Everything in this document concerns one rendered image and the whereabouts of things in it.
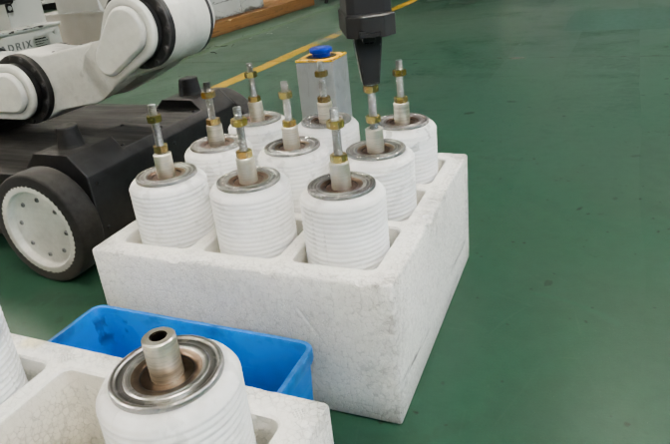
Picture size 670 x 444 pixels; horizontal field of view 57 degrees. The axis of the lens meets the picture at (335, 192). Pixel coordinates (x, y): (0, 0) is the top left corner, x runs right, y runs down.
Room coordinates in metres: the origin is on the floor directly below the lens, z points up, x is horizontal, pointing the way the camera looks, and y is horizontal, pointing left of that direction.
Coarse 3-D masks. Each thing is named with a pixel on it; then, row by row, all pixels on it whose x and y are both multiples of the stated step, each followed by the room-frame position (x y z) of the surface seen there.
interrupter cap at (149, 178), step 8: (152, 168) 0.75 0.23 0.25; (176, 168) 0.74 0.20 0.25; (184, 168) 0.74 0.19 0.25; (192, 168) 0.73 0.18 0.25; (144, 176) 0.72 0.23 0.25; (152, 176) 0.72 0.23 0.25; (176, 176) 0.72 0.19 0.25; (184, 176) 0.71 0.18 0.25; (192, 176) 0.71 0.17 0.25; (144, 184) 0.69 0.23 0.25; (152, 184) 0.69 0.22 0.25; (160, 184) 0.69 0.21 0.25; (168, 184) 0.69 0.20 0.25
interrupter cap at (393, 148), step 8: (352, 144) 0.76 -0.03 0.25; (360, 144) 0.76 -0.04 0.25; (384, 144) 0.75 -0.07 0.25; (392, 144) 0.74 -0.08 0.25; (400, 144) 0.74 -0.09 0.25; (352, 152) 0.73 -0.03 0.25; (360, 152) 0.73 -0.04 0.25; (384, 152) 0.72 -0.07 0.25; (392, 152) 0.71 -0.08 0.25; (400, 152) 0.71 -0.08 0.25; (360, 160) 0.70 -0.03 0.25; (368, 160) 0.70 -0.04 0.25; (376, 160) 0.69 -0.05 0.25; (384, 160) 0.69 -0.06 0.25
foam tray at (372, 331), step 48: (432, 192) 0.75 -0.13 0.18; (432, 240) 0.67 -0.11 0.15; (144, 288) 0.66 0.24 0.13; (192, 288) 0.62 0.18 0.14; (240, 288) 0.60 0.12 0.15; (288, 288) 0.57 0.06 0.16; (336, 288) 0.55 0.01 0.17; (384, 288) 0.53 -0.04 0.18; (432, 288) 0.66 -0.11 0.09; (288, 336) 0.58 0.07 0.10; (336, 336) 0.55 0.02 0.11; (384, 336) 0.53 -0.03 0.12; (432, 336) 0.65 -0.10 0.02; (336, 384) 0.55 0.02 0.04; (384, 384) 0.53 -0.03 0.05
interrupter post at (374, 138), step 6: (378, 126) 0.74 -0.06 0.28; (366, 132) 0.73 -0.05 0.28; (372, 132) 0.72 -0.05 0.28; (378, 132) 0.72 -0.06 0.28; (366, 138) 0.73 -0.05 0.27; (372, 138) 0.72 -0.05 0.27; (378, 138) 0.72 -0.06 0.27; (372, 144) 0.72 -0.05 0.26; (378, 144) 0.72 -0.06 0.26; (372, 150) 0.72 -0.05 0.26; (378, 150) 0.72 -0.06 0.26; (384, 150) 0.73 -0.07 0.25
